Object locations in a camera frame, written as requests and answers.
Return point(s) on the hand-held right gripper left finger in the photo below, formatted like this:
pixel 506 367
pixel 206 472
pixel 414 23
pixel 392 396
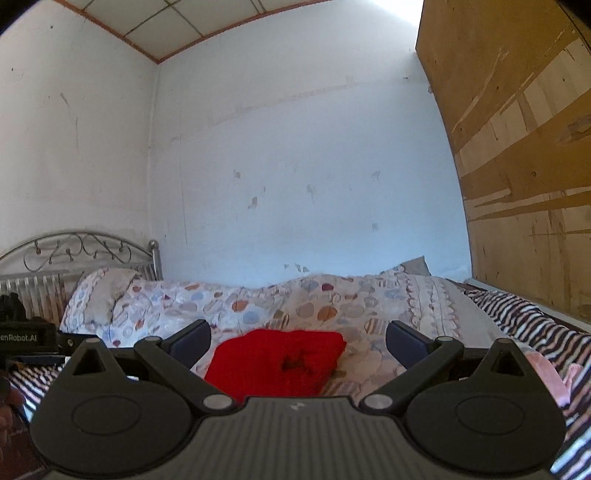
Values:
pixel 191 340

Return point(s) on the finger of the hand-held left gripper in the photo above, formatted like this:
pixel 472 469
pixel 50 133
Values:
pixel 70 342

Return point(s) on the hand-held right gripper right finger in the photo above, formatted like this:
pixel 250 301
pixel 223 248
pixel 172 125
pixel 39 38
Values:
pixel 406 342

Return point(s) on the red knit sweater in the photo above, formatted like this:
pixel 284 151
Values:
pixel 263 360

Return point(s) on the black bag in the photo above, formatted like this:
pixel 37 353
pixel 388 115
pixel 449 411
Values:
pixel 10 305

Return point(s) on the patterned pillow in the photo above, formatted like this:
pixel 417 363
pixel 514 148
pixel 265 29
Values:
pixel 94 300

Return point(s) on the patterned white quilt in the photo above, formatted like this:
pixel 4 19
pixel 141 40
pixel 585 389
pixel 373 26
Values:
pixel 258 304

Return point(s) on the grey pillow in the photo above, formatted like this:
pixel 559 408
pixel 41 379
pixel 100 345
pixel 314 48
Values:
pixel 415 266

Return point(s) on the metal bed headboard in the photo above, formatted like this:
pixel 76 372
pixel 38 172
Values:
pixel 69 249

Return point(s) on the striped bed sheet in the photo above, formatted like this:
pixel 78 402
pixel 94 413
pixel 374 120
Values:
pixel 521 318

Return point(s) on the pink cloth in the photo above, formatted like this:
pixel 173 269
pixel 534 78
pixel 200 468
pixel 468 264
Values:
pixel 547 374

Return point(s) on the worn wooden board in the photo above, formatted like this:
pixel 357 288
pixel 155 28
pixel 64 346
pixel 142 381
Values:
pixel 517 138

